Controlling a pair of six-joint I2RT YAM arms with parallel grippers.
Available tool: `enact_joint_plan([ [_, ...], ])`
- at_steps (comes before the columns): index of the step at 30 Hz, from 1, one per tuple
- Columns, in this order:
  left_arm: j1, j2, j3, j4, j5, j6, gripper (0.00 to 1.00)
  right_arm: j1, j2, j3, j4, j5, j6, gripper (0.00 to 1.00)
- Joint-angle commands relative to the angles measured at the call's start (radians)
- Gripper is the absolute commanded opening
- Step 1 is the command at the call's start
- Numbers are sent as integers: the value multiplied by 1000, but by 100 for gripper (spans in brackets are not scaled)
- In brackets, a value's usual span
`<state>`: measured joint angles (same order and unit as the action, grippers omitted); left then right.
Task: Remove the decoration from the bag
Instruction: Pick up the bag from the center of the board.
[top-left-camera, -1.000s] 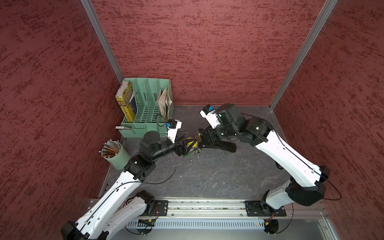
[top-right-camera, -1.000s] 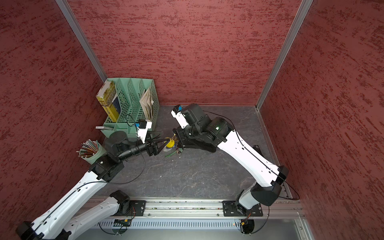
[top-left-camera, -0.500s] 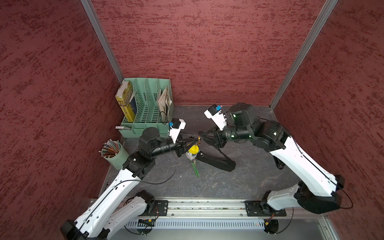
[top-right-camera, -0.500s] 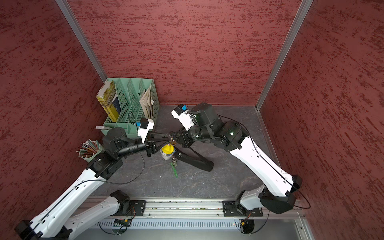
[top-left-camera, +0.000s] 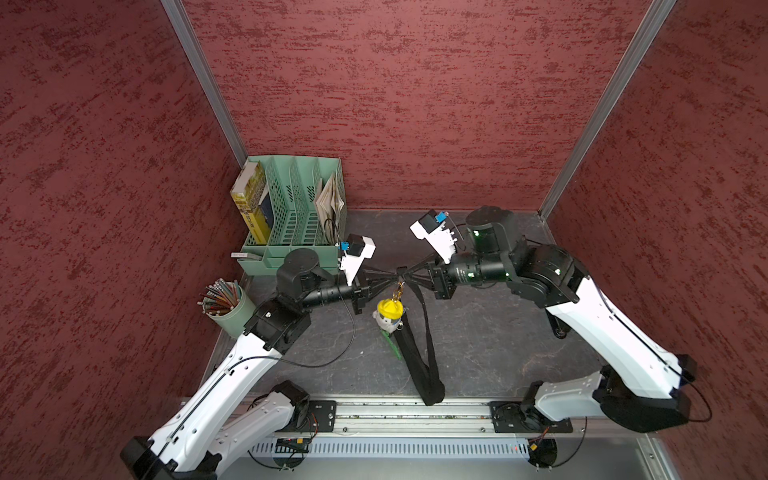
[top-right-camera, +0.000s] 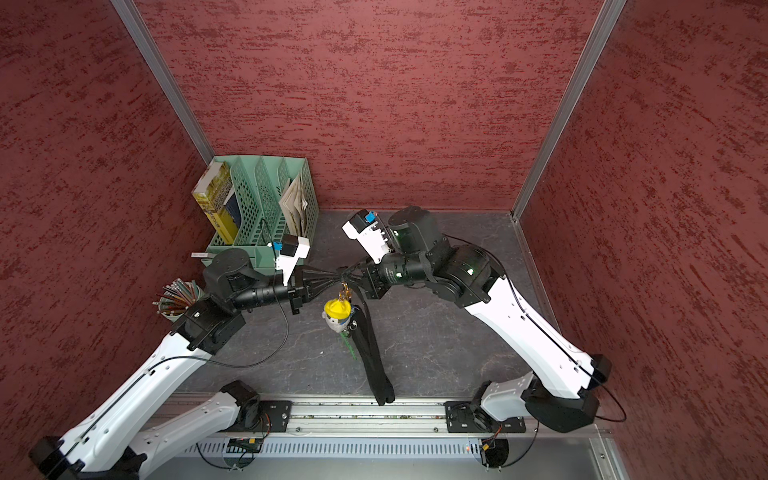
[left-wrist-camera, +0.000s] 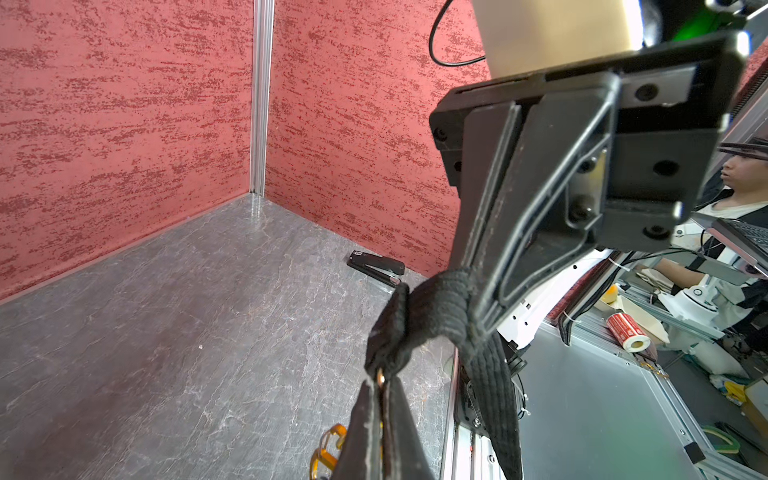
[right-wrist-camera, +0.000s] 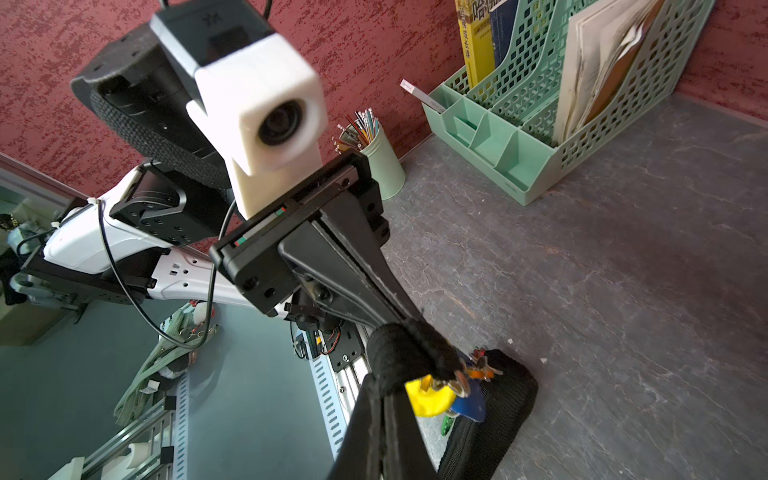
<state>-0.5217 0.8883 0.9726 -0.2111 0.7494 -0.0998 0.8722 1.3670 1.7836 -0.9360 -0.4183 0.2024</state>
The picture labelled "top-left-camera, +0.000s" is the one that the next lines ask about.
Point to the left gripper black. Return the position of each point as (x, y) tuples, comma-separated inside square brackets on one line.
[(362, 284)]

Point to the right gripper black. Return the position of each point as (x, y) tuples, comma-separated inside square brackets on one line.
[(442, 278)]

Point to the yellow blue doll decoration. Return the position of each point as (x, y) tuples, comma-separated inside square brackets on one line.
[(388, 316)]

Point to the black corduroy bag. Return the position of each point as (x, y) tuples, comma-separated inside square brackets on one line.
[(424, 373)]

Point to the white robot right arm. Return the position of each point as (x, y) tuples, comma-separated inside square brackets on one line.
[(641, 386)]

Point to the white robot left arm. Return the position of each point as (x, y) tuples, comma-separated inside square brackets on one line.
[(201, 441)]

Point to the papers and brown folder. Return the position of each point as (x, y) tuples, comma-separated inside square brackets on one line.
[(328, 204)]

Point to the green plastic file organizer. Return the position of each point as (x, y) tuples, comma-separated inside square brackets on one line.
[(293, 183)]

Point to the white ruler stick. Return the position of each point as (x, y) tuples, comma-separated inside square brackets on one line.
[(245, 255)]

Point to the green pencil cup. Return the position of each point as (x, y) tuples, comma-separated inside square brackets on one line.
[(233, 324)]

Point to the pencils bundle in cup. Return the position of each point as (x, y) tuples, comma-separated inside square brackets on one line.
[(221, 297)]

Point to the yellow book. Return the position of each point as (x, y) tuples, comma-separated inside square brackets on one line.
[(246, 194)]

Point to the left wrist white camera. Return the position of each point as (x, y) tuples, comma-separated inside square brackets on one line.
[(355, 250)]

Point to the wrist white camera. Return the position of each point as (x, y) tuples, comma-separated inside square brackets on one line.
[(355, 250), (432, 228)]

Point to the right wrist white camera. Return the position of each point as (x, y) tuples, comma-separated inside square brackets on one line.
[(432, 228)]

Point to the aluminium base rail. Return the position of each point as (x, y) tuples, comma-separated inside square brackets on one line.
[(408, 416)]

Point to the white perforated cable tray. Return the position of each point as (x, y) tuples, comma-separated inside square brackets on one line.
[(398, 448)]

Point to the aluminium corner post left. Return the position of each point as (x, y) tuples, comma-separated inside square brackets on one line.
[(184, 30)]

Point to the aluminium corner post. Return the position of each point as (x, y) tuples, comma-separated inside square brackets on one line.
[(641, 41), (184, 30)]

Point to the aluminium corner post right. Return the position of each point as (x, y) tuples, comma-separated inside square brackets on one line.
[(641, 41)]

